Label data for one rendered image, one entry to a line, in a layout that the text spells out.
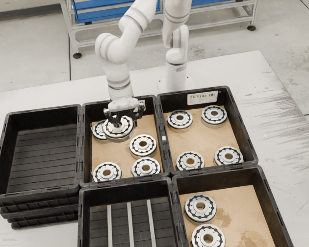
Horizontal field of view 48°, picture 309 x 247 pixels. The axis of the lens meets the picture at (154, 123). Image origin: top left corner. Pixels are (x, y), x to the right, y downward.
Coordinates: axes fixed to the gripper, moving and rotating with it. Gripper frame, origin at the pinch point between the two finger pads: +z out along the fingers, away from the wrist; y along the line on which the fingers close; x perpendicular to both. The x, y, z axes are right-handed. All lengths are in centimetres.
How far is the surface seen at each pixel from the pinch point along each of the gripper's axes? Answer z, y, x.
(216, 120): 15.3, -35.1, -7.7
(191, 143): 18.2, -22.9, -1.1
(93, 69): 99, 19, -167
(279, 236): 13, -37, 44
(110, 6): 55, -5, -190
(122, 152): 17.9, 3.6, -3.3
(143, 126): 17.9, -6.6, -14.4
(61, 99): 30, 30, -55
